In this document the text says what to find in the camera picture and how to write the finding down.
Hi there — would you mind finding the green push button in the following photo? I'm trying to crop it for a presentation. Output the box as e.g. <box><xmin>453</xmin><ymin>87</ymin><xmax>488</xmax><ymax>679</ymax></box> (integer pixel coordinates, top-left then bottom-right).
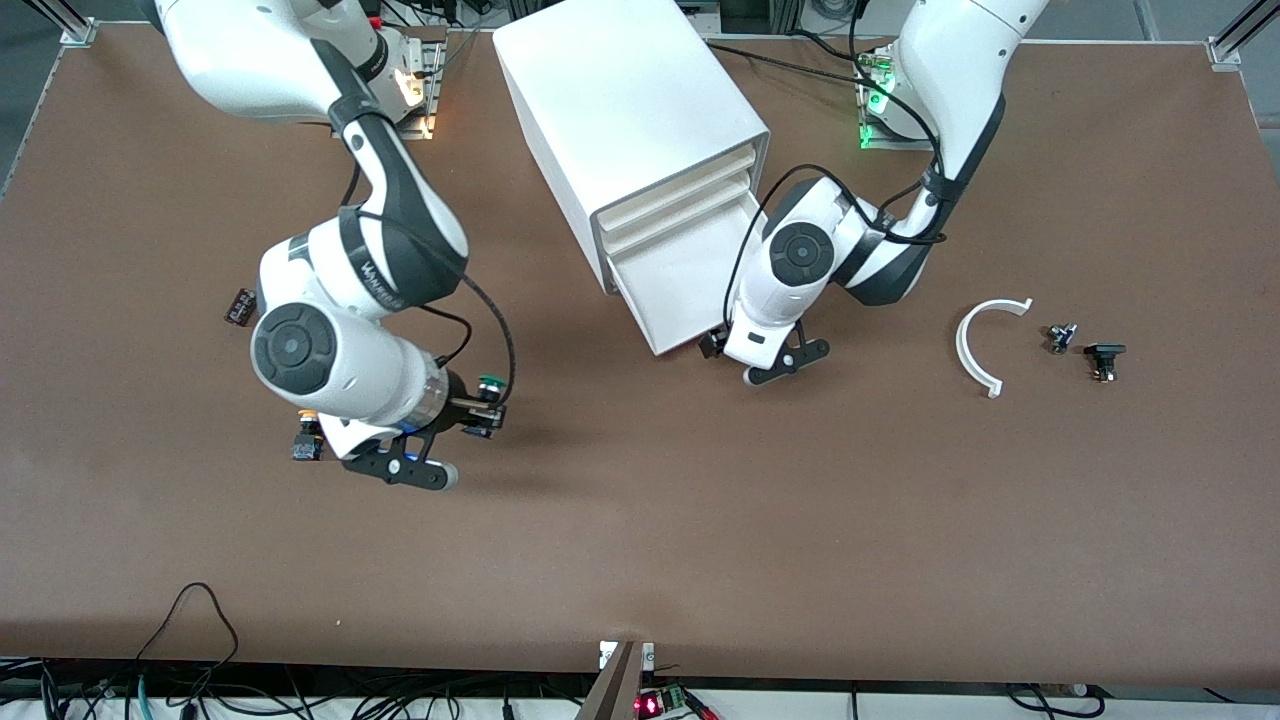
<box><xmin>462</xmin><ymin>373</ymin><xmax>509</xmax><ymax>441</ymax></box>

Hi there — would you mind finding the white shallow drawer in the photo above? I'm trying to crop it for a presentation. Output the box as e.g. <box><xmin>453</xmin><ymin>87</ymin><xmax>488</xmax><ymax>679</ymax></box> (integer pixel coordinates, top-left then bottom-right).
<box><xmin>603</xmin><ymin>172</ymin><xmax>756</xmax><ymax>256</ymax></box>
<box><xmin>598</xmin><ymin>145</ymin><xmax>758</xmax><ymax>233</ymax></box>

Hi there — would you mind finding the white drawer cabinet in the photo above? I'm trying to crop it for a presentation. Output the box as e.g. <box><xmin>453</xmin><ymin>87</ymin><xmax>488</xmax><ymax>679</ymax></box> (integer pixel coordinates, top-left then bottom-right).
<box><xmin>492</xmin><ymin>0</ymin><xmax>771</xmax><ymax>296</ymax></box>

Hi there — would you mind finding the white curved plastic part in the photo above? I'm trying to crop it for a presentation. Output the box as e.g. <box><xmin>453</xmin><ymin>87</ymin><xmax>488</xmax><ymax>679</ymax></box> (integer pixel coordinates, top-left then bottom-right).
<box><xmin>955</xmin><ymin>298</ymin><xmax>1034</xmax><ymax>399</ymax></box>

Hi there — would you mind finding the aluminium profile bar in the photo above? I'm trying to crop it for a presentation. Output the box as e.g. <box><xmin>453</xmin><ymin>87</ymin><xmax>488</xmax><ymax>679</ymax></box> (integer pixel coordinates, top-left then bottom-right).
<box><xmin>575</xmin><ymin>640</ymin><xmax>643</xmax><ymax>720</ymax></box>

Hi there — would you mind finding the green circuit board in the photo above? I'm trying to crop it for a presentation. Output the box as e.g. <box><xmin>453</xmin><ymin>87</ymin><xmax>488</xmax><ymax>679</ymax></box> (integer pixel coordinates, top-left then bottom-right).
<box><xmin>632</xmin><ymin>685</ymin><xmax>721</xmax><ymax>720</ymax></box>

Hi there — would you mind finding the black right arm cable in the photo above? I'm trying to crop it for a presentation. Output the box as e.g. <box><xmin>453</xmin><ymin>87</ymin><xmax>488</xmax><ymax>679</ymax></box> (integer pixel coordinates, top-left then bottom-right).
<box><xmin>415</xmin><ymin>303</ymin><xmax>474</xmax><ymax>369</ymax></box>
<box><xmin>340</xmin><ymin>160</ymin><xmax>518</xmax><ymax>406</ymax></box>

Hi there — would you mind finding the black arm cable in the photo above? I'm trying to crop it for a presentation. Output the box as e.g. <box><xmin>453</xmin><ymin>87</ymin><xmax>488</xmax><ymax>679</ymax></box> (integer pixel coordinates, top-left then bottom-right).
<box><xmin>415</xmin><ymin>303</ymin><xmax>474</xmax><ymax>369</ymax></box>
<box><xmin>340</xmin><ymin>160</ymin><xmax>518</xmax><ymax>406</ymax></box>
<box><xmin>722</xmin><ymin>0</ymin><xmax>951</xmax><ymax>346</ymax></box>

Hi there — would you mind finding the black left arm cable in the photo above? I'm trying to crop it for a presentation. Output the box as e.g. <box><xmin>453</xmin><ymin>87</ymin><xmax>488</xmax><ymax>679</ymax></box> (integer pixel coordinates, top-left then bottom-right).
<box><xmin>722</xmin><ymin>0</ymin><xmax>951</xmax><ymax>346</ymax></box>

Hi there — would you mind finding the thick black table cable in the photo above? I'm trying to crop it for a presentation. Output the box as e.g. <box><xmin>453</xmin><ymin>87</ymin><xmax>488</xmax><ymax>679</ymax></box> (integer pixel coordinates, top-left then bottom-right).
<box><xmin>705</xmin><ymin>40</ymin><xmax>881</xmax><ymax>81</ymax></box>

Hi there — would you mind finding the thin black looped cable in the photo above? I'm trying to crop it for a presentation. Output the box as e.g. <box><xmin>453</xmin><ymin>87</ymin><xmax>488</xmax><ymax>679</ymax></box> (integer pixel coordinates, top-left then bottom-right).
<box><xmin>135</xmin><ymin>583</ymin><xmax>241</xmax><ymax>691</ymax></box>

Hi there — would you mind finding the aluminium frame rail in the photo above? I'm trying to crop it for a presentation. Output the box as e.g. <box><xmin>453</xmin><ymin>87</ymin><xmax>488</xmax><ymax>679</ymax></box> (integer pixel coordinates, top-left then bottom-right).
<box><xmin>0</xmin><ymin>688</ymin><xmax>1280</xmax><ymax>720</ymax></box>

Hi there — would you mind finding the aluminium frame post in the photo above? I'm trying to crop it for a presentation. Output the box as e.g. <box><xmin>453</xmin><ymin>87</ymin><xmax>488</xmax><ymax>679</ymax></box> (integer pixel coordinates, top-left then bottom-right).
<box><xmin>20</xmin><ymin>0</ymin><xmax>101</xmax><ymax>49</ymax></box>
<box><xmin>1205</xmin><ymin>0</ymin><xmax>1280</xmax><ymax>69</ymax></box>

